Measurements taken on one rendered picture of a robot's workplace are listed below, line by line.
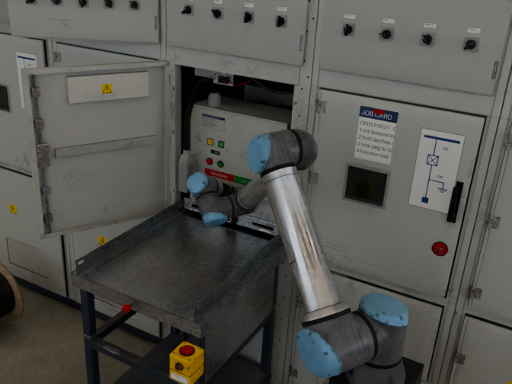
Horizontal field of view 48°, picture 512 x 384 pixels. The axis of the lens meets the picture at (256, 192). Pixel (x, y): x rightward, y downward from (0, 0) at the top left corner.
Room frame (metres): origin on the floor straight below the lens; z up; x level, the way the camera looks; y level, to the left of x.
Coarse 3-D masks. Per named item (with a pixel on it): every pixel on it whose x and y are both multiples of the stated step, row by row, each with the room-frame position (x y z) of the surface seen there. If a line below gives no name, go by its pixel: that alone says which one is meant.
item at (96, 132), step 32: (96, 64) 2.37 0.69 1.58; (128, 64) 2.42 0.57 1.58; (160, 64) 2.50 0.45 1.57; (32, 96) 2.20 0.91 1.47; (64, 96) 2.29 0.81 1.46; (96, 96) 2.34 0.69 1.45; (128, 96) 2.42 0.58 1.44; (160, 96) 2.53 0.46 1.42; (32, 128) 2.19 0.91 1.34; (64, 128) 2.29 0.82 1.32; (96, 128) 2.36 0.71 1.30; (128, 128) 2.44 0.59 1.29; (160, 128) 2.53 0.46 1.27; (32, 160) 2.18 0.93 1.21; (64, 160) 2.28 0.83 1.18; (96, 160) 2.36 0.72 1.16; (128, 160) 2.44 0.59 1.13; (160, 160) 2.53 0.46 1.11; (64, 192) 2.27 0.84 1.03; (96, 192) 2.35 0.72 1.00; (128, 192) 2.44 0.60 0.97; (160, 192) 2.53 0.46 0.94; (64, 224) 2.27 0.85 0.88; (96, 224) 2.32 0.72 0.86
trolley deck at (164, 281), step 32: (192, 224) 2.40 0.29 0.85; (128, 256) 2.07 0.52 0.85; (160, 256) 2.09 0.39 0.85; (192, 256) 2.10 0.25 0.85; (224, 256) 2.12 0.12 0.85; (96, 288) 1.85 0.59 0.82; (128, 288) 1.83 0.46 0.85; (160, 288) 1.85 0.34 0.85; (192, 288) 1.86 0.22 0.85; (160, 320) 1.71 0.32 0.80
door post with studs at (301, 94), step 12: (312, 0) 2.23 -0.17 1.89; (312, 12) 2.22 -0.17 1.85; (312, 24) 2.22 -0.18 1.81; (312, 36) 2.22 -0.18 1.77; (312, 48) 2.22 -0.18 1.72; (300, 72) 2.24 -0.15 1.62; (300, 84) 2.24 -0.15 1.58; (300, 96) 2.23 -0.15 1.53; (300, 108) 2.23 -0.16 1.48; (300, 120) 2.23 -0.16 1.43; (300, 180) 2.22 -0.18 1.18; (288, 264) 2.23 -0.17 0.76; (288, 276) 2.22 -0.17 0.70; (288, 288) 2.22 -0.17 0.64; (288, 300) 2.22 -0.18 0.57; (288, 312) 2.22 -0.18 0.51; (276, 372) 2.23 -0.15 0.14
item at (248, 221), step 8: (184, 200) 2.52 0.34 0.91; (192, 200) 2.50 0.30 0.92; (184, 208) 2.52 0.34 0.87; (192, 208) 2.50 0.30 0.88; (240, 216) 2.38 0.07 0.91; (248, 216) 2.36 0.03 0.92; (240, 224) 2.38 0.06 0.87; (248, 224) 2.36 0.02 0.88; (256, 224) 2.34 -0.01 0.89; (264, 224) 2.32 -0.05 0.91; (272, 224) 2.30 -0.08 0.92
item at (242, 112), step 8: (200, 104) 2.53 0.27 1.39; (224, 104) 2.56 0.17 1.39; (232, 104) 2.57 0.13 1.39; (240, 104) 2.57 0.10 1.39; (248, 104) 2.58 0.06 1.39; (256, 104) 2.59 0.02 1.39; (264, 104) 2.60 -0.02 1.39; (232, 112) 2.42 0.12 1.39; (240, 112) 2.44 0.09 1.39; (248, 112) 2.45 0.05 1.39; (256, 112) 2.46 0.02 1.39; (264, 112) 2.47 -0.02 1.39; (272, 112) 2.48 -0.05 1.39; (280, 112) 2.48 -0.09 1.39; (288, 112) 2.49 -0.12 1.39; (272, 120) 2.33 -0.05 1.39; (280, 120) 2.35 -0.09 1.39; (288, 120) 2.36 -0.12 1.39; (288, 128) 2.31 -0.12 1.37
